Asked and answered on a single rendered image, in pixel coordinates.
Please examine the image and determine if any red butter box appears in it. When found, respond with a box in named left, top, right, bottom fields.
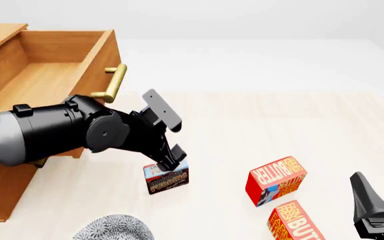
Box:
left=245, top=155, right=308, bottom=208
left=266, top=199, right=327, bottom=240

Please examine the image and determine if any chocolate pudding box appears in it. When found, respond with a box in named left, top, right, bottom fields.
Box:
left=143, top=159, right=191, bottom=196

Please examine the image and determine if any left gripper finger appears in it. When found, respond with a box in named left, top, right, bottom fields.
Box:
left=155, top=152, right=180, bottom=174
left=170, top=143, right=189, bottom=163

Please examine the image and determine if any wooden drawer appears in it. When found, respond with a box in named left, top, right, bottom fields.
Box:
left=0, top=29, right=123, bottom=159

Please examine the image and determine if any brass drawer handle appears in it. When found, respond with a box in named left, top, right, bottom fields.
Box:
left=31, top=156, right=50, bottom=169
left=90, top=63, right=129, bottom=104

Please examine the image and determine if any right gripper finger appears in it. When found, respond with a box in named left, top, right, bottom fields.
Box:
left=349, top=171, right=384, bottom=224

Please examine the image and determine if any patterned grey bowl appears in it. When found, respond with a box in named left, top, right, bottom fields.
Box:
left=72, top=213, right=155, bottom=240

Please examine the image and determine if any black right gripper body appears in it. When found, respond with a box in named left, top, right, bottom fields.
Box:
left=354, top=215, right=384, bottom=240

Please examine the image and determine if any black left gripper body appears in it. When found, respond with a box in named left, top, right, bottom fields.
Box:
left=127, top=107, right=174, bottom=164

